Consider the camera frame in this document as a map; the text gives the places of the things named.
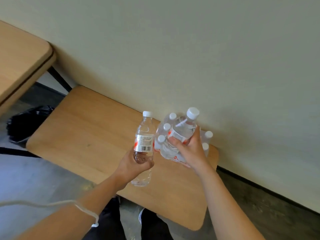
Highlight person's right hand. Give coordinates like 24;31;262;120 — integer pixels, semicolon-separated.
168;126;216;176

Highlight person's left hand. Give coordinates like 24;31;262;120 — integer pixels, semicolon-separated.
114;147;155;192

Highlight person's left forearm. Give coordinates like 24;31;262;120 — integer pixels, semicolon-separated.
14;172;125;240

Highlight person's right forearm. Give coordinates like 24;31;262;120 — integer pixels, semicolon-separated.
199;168;266;240

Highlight clear plastic pack wrap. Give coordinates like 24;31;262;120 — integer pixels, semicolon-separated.
153;113;214;168

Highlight black shoe with white sole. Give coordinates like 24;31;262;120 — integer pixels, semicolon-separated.
138;208;174;240

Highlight person's black trousers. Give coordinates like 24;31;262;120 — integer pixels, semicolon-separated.
82;196;127;240

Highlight black baseboard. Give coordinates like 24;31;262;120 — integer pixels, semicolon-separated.
216;166;320;216

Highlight black plastic bag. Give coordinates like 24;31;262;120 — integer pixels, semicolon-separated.
6;105;55;148

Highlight white cord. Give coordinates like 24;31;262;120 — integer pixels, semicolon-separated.
0;200;100;228

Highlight wooden table with black frame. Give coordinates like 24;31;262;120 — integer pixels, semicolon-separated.
0;20;73;116

